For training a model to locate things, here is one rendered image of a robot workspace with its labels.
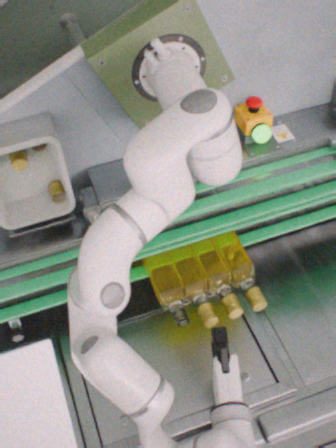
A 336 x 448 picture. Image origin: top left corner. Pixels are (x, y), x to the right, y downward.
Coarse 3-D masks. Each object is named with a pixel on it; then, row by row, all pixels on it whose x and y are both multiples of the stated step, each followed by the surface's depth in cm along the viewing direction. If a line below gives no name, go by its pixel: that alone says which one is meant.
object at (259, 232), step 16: (304, 208) 147; (320, 208) 147; (256, 224) 145; (272, 224) 144; (288, 224) 144; (304, 224) 143; (240, 240) 141; (256, 240) 141; (144, 272) 136; (48, 288) 135; (64, 288) 135; (0, 304) 133; (16, 304) 132; (32, 304) 132; (48, 304) 132; (0, 320) 130
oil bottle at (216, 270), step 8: (208, 240) 134; (192, 248) 133; (200, 248) 132; (208, 248) 132; (216, 248) 132; (200, 256) 131; (208, 256) 131; (216, 256) 131; (200, 264) 130; (208, 264) 129; (216, 264) 129; (224, 264) 129; (208, 272) 128; (216, 272) 128; (224, 272) 127; (208, 280) 127; (216, 280) 126; (224, 280) 126; (216, 288) 127
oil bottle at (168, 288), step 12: (144, 264) 134; (156, 264) 130; (168, 264) 130; (156, 276) 128; (168, 276) 127; (156, 288) 126; (168, 288) 125; (180, 288) 125; (168, 300) 124; (180, 300) 125
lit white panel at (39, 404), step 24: (0, 360) 133; (24, 360) 133; (48, 360) 132; (0, 384) 129; (24, 384) 128; (48, 384) 128; (0, 408) 125; (24, 408) 125; (48, 408) 124; (0, 432) 121; (24, 432) 121; (48, 432) 121; (72, 432) 120
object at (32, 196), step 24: (24, 144) 113; (48, 144) 124; (0, 168) 124; (48, 168) 128; (0, 192) 128; (24, 192) 131; (48, 192) 133; (72, 192) 126; (0, 216) 124; (24, 216) 129; (48, 216) 129
